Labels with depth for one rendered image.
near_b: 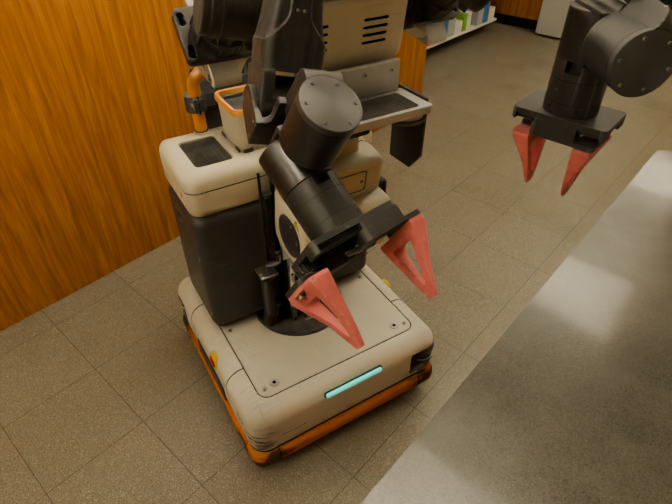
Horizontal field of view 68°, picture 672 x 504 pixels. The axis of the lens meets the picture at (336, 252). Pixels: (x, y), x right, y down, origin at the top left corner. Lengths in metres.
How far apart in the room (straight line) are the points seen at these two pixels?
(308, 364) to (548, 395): 0.92
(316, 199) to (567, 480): 0.36
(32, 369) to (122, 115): 0.96
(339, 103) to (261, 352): 1.12
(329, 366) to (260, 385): 0.20
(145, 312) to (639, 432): 1.78
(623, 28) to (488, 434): 0.40
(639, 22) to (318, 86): 0.27
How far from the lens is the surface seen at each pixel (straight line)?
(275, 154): 0.48
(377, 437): 1.64
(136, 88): 2.10
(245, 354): 1.48
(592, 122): 0.60
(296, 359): 1.46
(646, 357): 0.71
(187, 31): 0.87
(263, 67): 0.51
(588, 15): 0.57
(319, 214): 0.46
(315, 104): 0.42
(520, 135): 0.62
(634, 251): 0.87
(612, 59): 0.50
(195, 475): 1.63
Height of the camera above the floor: 1.41
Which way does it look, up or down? 39 degrees down
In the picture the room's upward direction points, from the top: straight up
